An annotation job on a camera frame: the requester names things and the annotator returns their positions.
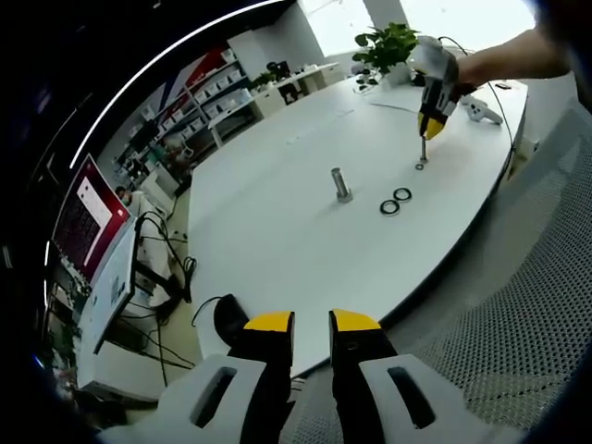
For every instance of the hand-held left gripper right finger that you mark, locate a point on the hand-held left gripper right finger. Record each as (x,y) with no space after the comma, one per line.
(379,393)

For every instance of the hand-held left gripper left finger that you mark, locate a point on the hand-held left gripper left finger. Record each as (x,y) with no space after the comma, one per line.
(222,398)

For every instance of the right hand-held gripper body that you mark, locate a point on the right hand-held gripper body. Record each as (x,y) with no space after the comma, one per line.
(435,65)

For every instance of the thin threaded metal stud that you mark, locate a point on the thin threaded metal stud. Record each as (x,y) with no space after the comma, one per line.
(423,150)

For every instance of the thick threaded metal stud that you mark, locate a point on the thick threaded metal stud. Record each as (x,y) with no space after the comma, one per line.
(341,185)

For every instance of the white paper sheet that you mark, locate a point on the white paper sheet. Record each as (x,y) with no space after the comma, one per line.
(393,101)

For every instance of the white game controller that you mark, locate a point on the white game controller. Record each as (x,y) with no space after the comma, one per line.
(481,111)

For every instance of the potted green plant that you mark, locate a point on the potted green plant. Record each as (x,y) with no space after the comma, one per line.
(386,46)

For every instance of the black computer mouse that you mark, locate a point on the black computer mouse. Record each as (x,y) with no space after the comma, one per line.
(229,319)

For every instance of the white side counter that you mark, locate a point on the white side counter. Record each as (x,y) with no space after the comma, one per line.
(300,83)

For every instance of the small potted plant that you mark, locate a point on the small potted plant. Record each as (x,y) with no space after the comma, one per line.
(264,79)

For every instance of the white shelf with storage bins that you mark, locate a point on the white shelf with storage bins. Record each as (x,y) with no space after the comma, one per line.
(203,97)

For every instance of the white laptop with red screen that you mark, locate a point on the white laptop with red screen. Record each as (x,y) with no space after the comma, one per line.
(88,222)

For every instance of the long ceiling light strip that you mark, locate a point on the long ceiling light strip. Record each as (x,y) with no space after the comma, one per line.
(152,69)

